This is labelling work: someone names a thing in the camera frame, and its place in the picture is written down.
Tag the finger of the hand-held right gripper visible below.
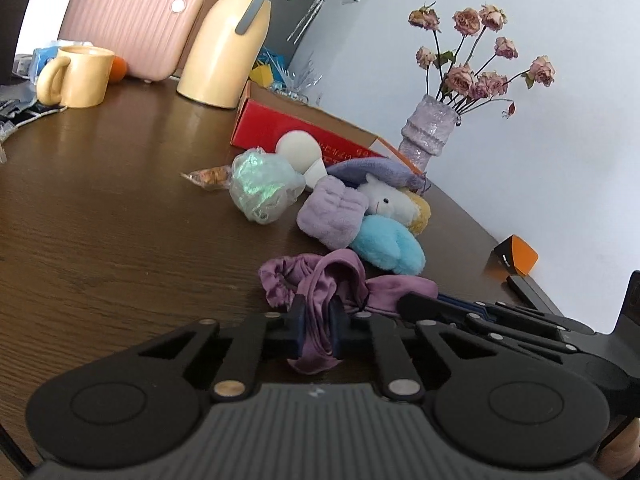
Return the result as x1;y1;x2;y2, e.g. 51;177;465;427
397;292;576;361
439;296;571;333

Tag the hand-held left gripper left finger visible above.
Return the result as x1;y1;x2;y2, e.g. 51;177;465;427
135;294;307;403

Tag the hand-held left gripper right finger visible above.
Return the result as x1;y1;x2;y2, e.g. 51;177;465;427
327;296;501;403

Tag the purple satin scrunchie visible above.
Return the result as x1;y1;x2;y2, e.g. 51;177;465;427
258;249;438;377

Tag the blue plush toy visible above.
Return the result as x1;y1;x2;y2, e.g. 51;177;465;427
350;215;427;277

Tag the yellow plush toy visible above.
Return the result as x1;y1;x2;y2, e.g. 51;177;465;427
407;191;432;237

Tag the white plush toy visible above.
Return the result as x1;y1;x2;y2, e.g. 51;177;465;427
357;174;418;226

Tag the green bath pouf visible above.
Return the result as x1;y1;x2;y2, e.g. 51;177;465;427
229;147;306;225

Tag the purple fabric hat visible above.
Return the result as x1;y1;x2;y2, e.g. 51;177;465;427
327;156;431;196

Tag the red cardboard box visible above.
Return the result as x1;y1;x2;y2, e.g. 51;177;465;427
230;81;426;176

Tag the person's right hand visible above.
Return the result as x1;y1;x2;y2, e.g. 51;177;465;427
597;417;640;480

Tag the orange and black box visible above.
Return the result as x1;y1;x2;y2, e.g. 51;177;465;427
492;234;540;277

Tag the small snack packet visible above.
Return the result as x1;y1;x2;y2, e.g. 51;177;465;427
181;166;233;192

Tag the white round sponge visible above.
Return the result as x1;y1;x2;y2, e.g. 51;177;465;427
276;130;328;191

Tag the lilac ribbed vase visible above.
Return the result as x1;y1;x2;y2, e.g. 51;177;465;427
399;95;458;173

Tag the dried pink rose bouquet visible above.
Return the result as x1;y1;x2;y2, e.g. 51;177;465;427
407;2;557;121

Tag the clear plastic wrap bundle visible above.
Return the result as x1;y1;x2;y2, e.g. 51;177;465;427
270;55;322;106

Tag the yellow and blue toy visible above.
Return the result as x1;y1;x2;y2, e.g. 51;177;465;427
248;47;281;88

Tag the yellow thermos jug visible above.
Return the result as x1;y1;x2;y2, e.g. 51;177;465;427
176;0;281;109

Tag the dark grey refrigerator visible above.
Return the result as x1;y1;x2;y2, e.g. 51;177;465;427
260;0;333;68

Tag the yellow mug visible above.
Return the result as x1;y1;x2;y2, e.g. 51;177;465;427
36;45;116;109

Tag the pink hard suitcase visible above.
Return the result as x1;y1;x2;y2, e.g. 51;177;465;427
57;0;206;83

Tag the grey cloth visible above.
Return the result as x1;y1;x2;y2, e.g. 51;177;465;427
0;82;40;111

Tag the light blue tissue pack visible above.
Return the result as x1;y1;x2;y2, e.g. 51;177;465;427
32;45;63;81

